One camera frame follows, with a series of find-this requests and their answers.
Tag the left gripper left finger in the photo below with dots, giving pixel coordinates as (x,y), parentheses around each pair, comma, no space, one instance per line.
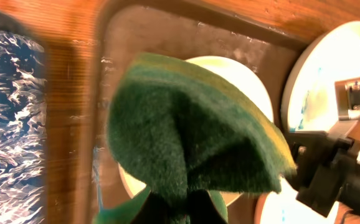
(155,210)

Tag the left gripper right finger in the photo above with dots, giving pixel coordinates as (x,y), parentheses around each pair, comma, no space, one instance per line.
(201,209)

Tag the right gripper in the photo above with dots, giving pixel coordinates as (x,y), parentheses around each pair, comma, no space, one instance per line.
(329,164)

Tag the white plate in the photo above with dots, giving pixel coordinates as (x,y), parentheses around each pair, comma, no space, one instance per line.
(283,208)
(308,101)
(238,75)

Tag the green yellow sponge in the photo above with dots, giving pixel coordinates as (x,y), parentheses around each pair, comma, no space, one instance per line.
(180,128)

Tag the dark brown serving tray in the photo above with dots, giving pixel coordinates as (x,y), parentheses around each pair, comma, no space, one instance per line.
(181,29)

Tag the black water tray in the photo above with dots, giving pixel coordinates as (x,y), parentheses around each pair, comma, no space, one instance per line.
(22,124)

